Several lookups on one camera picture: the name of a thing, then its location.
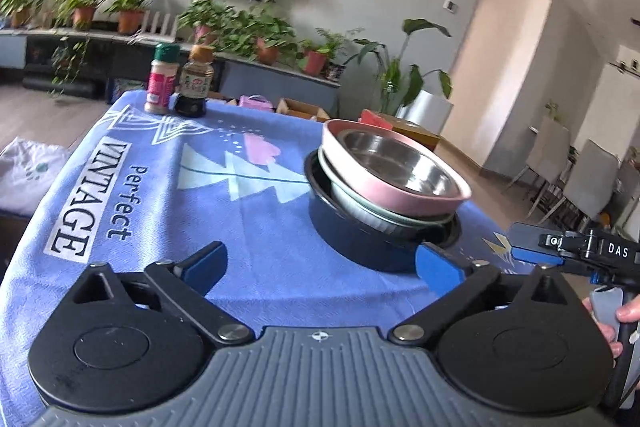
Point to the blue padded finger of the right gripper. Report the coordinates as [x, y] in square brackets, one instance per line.
[535, 245]

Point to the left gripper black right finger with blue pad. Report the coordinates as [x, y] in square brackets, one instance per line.
[461, 286]

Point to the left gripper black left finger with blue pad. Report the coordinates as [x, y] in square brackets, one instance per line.
[182, 288]

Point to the black plastic bowl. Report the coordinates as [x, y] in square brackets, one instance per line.
[360, 243]

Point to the pink bowl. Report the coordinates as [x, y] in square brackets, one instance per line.
[378, 191]

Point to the stainless steel bowl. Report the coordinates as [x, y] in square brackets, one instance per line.
[398, 163]

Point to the large white bowl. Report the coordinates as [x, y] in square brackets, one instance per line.
[382, 220]

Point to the person's right hand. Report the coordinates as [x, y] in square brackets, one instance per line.
[628, 313]

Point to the grey dining chair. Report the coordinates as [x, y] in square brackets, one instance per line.
[591, 182]
[548, 157]

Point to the blue printed tablecloth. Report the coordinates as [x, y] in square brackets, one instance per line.
[140, 188]

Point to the white cylindrical planter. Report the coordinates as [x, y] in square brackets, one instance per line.
[429, 111]

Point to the red cardboard box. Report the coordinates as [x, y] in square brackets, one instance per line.
[402, 126]

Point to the small pink container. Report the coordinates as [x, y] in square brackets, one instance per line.
[256, 102]

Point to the white printed cloth bag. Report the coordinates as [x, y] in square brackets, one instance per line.
[28, 169]

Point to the dark soy sauce bottle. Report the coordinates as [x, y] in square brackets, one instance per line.
[195, 79]

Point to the open brown cardboard box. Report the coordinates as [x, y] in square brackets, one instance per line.
[290, 107]

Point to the pink spice shaker green cap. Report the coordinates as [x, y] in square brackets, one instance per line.
[164, 68]

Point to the white wifi router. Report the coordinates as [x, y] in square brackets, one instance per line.
[156, 27]

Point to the long grey tv cabinet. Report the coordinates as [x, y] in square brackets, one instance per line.
[102, 66]

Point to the potted plant terracotta pot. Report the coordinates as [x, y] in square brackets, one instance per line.
[207, 19]
[130, 14]
[261, 36]
[76, 13]

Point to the potted plant red pot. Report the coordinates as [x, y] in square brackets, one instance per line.
[327, 57]

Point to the leftmost potted plant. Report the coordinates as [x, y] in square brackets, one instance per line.
[19, 11]

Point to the wall thermostat panel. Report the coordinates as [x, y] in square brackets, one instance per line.
[450, 6]

